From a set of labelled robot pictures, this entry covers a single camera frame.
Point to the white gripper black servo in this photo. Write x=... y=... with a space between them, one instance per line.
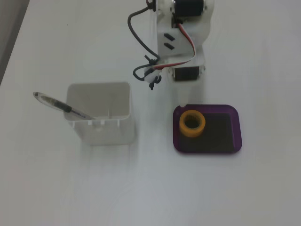
x=187 y=74

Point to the yellow tape roll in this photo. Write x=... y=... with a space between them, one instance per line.
x=191 y=130

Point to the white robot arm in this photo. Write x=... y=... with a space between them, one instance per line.
x=209 y=21

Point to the purple square tray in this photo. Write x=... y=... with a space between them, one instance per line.
x=218 y=131

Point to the white square container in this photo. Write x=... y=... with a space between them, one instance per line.
x=105 y=131

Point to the clear black pen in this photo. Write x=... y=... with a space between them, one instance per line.
x=56 y=102

